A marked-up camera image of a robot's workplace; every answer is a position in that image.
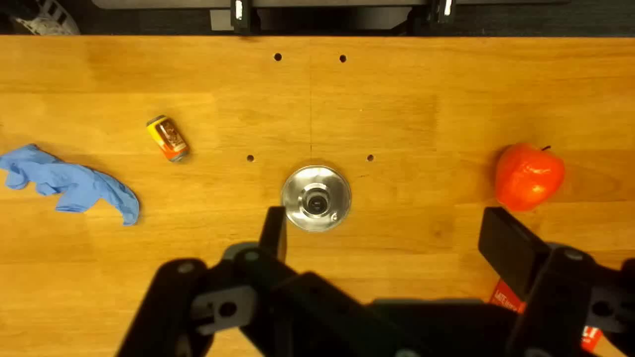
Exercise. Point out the grey metal bracket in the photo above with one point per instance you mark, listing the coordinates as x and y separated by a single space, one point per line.
46 17

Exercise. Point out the red tomato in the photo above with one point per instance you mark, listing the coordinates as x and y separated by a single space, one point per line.
528 176

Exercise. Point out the blue rubber glove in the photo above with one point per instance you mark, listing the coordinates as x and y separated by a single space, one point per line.
72 184

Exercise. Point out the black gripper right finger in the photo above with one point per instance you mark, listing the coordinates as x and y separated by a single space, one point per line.
556 297

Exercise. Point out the small orange drink can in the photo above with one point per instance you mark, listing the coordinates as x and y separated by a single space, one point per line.
169 138

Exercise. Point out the silver metal cup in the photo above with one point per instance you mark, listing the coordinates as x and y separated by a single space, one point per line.
316 196

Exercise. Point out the orange cracker box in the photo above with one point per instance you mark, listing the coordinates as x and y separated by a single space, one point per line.
506 295

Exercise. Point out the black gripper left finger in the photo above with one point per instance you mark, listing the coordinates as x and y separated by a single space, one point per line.
310 317

